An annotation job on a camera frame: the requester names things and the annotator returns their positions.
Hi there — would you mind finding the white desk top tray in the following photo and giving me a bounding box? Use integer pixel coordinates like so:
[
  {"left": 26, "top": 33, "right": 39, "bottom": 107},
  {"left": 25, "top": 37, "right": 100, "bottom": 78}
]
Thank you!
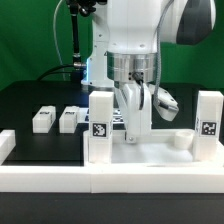
[{"left": 83, "top": 129, "right": 224, "bottom": 167}]

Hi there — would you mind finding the white U-shaped fence wall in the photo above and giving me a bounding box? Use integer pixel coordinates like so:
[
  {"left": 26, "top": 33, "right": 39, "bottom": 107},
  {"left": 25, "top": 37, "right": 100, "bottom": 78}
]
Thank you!
[{"left": 0, "top": 130, "right": 224, "bottom": 193}]

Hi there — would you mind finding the black cable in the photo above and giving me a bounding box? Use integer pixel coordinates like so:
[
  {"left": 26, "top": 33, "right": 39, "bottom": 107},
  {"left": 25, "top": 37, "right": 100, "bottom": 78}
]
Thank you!
[{"left": 35, "top": 64, "right": 83, "bottom": 83}]

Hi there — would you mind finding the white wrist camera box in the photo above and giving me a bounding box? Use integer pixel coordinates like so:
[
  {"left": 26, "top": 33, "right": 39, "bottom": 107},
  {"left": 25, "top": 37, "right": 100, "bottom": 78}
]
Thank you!
[{"left": 154, "top": 88, "right": 179, "bottom": 121}]

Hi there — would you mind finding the grey braided camera cable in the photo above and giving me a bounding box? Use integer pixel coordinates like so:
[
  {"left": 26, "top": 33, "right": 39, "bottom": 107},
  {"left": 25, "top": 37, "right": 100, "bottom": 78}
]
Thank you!
[{"left": 152, "top": 0, "right": 178, "bottom": 111}]

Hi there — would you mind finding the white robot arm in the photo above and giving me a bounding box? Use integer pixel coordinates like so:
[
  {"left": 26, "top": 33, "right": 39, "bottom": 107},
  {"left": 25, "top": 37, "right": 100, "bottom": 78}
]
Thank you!
[{"left": 80, "top": 0, "right": 216, "bottom": 143}]

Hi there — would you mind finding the fiducial marker sheet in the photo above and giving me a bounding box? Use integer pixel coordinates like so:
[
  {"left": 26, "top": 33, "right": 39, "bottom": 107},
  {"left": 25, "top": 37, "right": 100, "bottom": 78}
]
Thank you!
[{"left": 77, "top": 108, "right": 124, "bottom": 124}]

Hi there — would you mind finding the white cable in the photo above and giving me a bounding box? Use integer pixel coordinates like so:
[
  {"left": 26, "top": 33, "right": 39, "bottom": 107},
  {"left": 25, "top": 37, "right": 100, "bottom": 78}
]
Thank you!
[{"left": 52, "top": 0, "right": 67, "bottom": 82}]

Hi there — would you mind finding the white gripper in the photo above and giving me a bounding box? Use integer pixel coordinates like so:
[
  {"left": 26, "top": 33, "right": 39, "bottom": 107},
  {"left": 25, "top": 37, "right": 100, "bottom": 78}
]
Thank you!
[{"left": 115, "top": 82, "right": 152, "bottom": 144}]

